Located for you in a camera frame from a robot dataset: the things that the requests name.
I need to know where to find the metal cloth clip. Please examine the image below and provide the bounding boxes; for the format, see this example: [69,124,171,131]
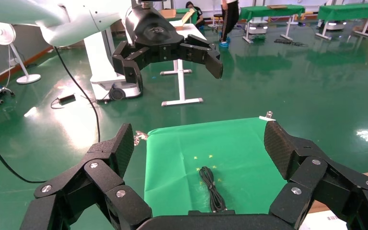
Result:
[259,111,276,122]
[134,130,149,147]

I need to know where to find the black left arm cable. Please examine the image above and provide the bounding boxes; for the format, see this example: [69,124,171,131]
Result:
[0,46,102,184]

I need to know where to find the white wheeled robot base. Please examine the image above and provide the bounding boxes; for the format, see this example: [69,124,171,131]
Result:
[83,28,142,103]

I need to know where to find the white workbench table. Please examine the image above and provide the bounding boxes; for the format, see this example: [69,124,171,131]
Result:
[160,23,207,107]

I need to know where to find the black floor strip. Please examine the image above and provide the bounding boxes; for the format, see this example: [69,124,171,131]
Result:
[274,38,309,47]

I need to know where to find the sitting person in black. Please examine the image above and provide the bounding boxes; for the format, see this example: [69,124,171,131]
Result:
[185,1,206,30]

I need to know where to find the green table cloth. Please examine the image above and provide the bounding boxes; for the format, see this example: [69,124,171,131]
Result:
[144,117,288,219]

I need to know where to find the table with green cloth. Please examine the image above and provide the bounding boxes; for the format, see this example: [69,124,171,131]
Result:
[239,4,306,44]
[315,2,368,41]

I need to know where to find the white printed instruction sheet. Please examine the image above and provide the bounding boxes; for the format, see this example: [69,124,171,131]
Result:
[299,210,350,230]

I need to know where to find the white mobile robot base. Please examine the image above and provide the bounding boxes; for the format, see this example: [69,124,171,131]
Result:
[317,19,347,32]
[247,18,269,35]

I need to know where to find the standing person black trousers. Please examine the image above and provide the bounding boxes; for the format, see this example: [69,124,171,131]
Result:
[218,0,241,48]

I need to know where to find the black data cable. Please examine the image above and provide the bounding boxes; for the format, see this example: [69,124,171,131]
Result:
[198,166,228,213]

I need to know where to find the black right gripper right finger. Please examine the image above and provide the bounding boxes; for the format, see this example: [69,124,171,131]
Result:
[263,120,368,230]

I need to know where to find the open cardboard carton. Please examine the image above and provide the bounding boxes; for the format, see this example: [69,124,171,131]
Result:
[160,8,197,31]

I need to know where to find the white standing fan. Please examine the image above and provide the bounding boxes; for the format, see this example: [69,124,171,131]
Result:
[0,17,42,85]

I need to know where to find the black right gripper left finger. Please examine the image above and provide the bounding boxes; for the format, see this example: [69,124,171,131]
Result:
[19,123,153,230]

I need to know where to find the black power adapter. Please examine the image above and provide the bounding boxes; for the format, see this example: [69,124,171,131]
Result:
[50,93,77,110]

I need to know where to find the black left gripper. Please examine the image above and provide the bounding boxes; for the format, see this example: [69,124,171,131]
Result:
[112,5,224,93]

